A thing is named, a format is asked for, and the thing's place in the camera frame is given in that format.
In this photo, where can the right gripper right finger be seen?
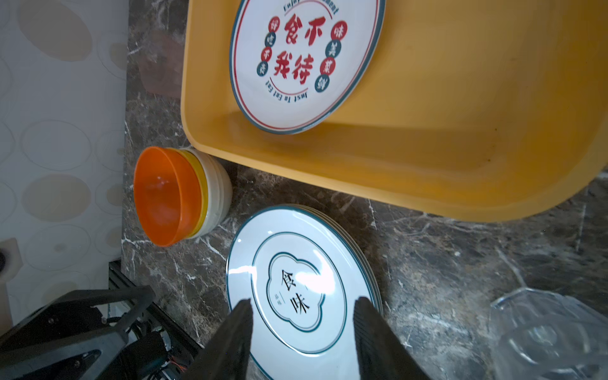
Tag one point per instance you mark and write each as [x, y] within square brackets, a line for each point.
[380, 354]

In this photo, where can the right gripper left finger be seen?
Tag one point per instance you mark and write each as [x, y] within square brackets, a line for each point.
[226, 355]

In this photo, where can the green cloud pattern plate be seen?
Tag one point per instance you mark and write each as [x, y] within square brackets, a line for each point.
[302, 273]

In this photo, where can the red character white plate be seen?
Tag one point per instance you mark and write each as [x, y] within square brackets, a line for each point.
[294, 63]

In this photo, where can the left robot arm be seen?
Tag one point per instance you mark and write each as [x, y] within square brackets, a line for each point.
[96, 334]

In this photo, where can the yellow plastic bin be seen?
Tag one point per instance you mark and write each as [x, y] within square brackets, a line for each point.
[483, 111]

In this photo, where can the clear plastic cup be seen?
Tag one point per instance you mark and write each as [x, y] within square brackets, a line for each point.
[543, 335]

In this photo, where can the white bowl stack bottom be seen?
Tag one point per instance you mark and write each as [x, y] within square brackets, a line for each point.
[219, 192]

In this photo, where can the orange plastic bowl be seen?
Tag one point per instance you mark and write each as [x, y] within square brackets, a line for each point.
[167, 195]

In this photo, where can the yellow bowl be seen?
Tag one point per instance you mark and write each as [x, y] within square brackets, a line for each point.
[202, 179]

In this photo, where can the pink translucent cup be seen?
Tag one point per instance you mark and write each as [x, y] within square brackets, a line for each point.
[161, 63]

